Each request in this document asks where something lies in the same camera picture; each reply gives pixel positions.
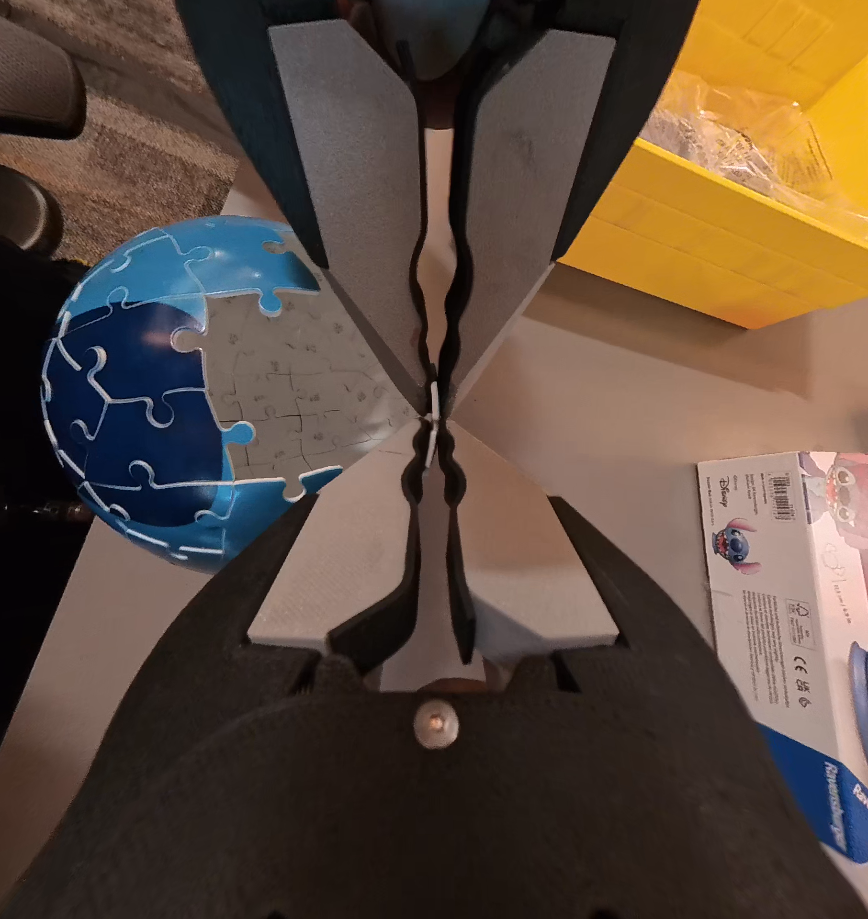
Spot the white blue puzzle box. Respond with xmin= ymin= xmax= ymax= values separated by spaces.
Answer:
xmin=696 ymin=451 xmax=868 ymax=855

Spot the blue puzzle ball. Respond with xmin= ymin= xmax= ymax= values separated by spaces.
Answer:
xmin=40 ymin=215 xmax=420 ymax=575

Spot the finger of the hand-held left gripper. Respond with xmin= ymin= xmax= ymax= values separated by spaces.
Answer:
xmin=269 ymin=20 xmax=438 ymax=417
xmin=437 ymin=29 xmax=618 ymax=417

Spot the yellow plastic bin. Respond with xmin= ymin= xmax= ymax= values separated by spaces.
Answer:
xmin=556 ymin=0 xmax=868 ymax=331

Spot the white puzzle piece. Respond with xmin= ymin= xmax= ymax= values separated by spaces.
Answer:
xmin=423 ymin=381 xmax=445 ymax=468

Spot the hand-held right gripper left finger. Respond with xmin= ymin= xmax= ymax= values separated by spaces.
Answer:
xmin=247 ymin=420 xmax=435 ymax=674

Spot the clear plastic bag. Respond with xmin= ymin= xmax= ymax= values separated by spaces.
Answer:
xmin=638 ymin=68 xmax=868 ymax=241

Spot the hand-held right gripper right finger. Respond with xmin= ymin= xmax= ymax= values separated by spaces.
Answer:
xmin=437 ymin=420 xmax=619 ymax=667

